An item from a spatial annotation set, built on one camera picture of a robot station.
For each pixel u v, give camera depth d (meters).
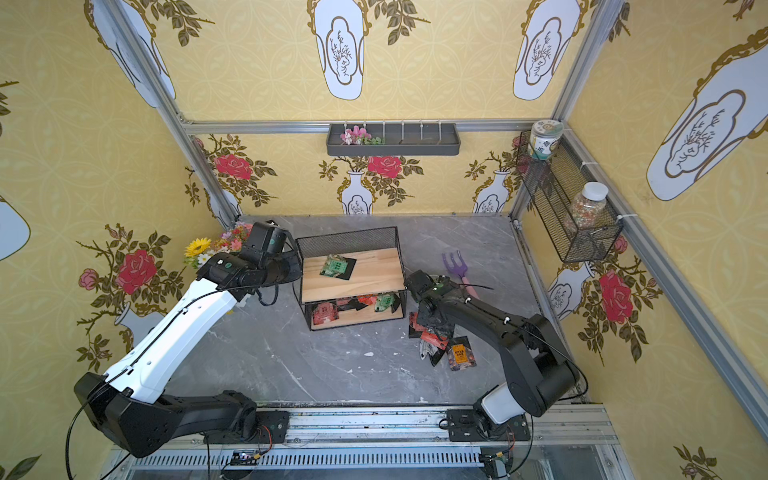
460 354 0.86
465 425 0.74
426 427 0.75
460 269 1.05
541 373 0.43
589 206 0.65
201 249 0.85
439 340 0.87
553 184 0.98
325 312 0.92
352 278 0.84
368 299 0.95
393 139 0.92
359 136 0.88
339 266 0.86
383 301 0.93
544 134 0.84
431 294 0.64
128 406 0.37
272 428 0.73
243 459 0.73
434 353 0.86
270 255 0.58
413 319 0.92
